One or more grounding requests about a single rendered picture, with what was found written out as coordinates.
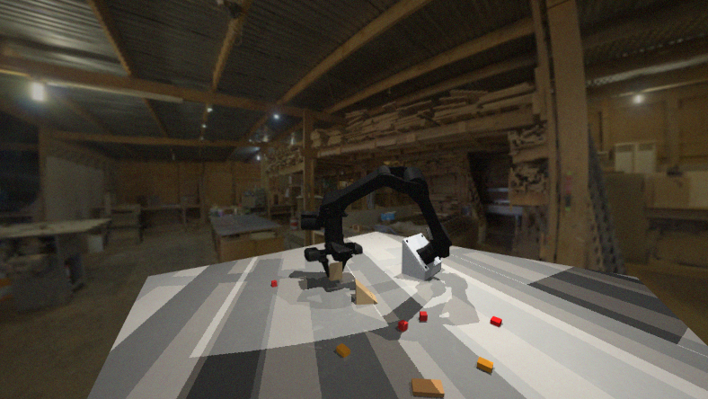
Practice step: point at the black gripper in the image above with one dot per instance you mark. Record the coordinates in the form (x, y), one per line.
(315, 255)

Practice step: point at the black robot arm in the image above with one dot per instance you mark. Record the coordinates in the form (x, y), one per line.
(331, 211)

